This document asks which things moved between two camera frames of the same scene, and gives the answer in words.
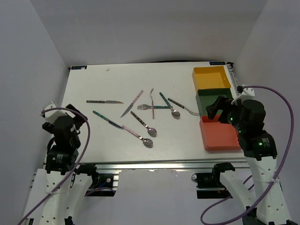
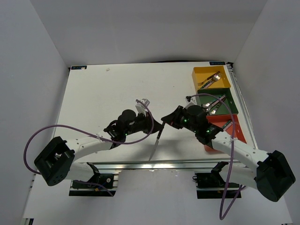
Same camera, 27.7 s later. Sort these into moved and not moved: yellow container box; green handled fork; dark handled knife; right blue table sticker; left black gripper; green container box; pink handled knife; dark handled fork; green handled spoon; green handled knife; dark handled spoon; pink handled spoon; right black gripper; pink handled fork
Moved: pink handled fork; green handled fork; dark handled knife; green handled knife; left black gripper; dark handled fork; pink handled knife; right black gripper; green handled spoon; dark handled spoon; pink handled spoon
Not moved: green container box; right blue table sticker; yellow container box
